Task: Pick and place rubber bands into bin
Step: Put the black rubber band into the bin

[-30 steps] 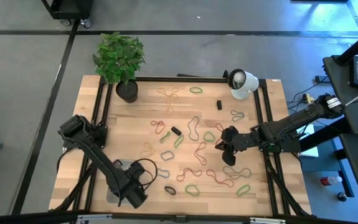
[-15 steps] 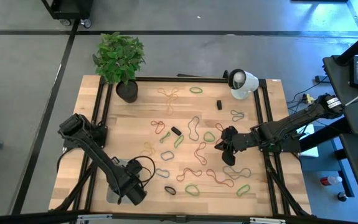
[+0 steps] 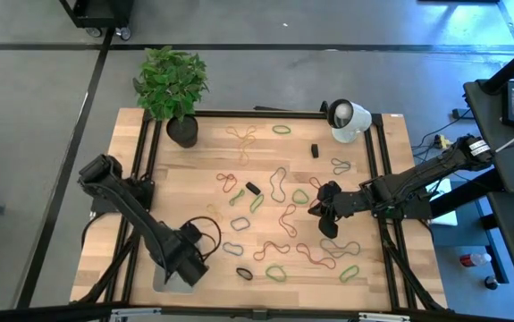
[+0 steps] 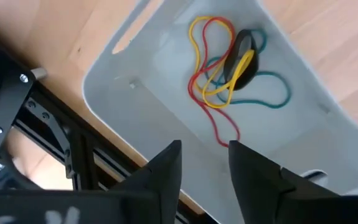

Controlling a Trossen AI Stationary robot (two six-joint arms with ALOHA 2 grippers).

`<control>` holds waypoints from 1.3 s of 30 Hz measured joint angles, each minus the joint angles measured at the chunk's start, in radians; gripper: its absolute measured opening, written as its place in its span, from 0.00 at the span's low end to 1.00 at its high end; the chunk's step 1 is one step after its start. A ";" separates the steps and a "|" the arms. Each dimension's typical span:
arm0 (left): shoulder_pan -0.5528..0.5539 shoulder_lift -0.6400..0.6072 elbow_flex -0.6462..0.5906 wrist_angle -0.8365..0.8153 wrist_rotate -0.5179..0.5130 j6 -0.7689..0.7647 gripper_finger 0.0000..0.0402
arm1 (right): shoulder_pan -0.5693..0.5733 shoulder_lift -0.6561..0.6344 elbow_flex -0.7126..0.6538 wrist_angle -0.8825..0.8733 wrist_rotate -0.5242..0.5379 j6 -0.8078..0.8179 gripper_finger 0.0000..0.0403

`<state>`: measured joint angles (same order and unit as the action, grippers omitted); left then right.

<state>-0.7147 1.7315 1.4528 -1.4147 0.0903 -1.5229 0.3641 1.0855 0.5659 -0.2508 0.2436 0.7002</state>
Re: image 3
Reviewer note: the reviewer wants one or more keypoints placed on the white sheet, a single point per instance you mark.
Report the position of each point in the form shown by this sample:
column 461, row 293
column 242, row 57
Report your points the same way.
column 446, row 219

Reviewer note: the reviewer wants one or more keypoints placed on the small black block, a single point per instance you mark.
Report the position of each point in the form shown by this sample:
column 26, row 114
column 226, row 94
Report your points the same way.
column 314, row 150

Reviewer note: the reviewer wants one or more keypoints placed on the wide black rubber band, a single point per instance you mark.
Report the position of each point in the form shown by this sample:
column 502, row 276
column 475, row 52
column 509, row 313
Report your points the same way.
column 238, row 271

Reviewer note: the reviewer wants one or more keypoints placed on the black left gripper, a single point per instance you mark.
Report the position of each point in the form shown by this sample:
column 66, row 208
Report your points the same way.
column 185, row 266

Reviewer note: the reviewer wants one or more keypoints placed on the yellow power plug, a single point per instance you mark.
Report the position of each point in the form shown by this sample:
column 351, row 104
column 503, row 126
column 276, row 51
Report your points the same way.
column 442, row 142

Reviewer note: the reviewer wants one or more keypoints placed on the black round cap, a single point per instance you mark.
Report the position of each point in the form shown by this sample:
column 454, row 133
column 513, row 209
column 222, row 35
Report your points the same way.
column 491, row 282

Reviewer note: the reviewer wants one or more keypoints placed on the small green rubber band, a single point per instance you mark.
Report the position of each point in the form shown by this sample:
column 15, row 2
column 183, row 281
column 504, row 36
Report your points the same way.
column 237, row 197

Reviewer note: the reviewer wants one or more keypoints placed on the grey plastic bin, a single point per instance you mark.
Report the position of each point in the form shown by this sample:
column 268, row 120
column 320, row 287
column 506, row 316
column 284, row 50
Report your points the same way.
column 162, row 286

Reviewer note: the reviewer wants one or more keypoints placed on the twisted blue rubber band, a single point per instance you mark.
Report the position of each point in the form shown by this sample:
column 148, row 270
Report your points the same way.
column 340, row 166

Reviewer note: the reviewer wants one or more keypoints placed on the black stand pole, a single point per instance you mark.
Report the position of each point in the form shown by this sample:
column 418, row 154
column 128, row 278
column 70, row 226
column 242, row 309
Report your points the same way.
column 513, row 67

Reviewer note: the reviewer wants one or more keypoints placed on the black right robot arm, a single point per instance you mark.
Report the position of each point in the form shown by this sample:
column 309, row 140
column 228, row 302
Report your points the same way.
column 417, row 179

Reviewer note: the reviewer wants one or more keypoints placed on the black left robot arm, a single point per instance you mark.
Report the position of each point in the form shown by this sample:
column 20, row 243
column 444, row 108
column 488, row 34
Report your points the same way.
column 127, row 201

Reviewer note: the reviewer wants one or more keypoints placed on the black rectangular block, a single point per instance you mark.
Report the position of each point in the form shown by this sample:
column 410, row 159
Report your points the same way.
column 253, row 188

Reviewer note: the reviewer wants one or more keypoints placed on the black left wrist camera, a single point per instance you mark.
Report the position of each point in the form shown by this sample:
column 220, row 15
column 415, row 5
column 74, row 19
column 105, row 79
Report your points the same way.
column 190, row 232

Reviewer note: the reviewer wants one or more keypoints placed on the black wheeled cart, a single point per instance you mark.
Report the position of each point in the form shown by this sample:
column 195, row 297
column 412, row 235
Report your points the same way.
column 100, row 13

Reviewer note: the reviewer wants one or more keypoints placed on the red white bottle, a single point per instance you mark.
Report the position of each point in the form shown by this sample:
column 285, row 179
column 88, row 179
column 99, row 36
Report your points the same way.
column 473, row 260

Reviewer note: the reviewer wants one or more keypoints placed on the black power adapter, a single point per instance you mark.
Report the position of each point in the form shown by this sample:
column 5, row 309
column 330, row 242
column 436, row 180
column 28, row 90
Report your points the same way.
column 457, row 113

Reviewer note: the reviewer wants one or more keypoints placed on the green leafy plant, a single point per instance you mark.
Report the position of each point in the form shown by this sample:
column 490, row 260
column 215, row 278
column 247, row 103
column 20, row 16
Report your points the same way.
column 171, row 82

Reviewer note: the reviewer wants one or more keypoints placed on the black plant pot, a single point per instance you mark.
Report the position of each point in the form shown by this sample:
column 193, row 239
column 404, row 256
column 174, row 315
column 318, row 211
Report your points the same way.
column 182, row 134

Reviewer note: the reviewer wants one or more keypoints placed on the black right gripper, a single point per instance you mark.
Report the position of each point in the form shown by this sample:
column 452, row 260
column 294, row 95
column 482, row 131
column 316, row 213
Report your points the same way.
column 346, row 205

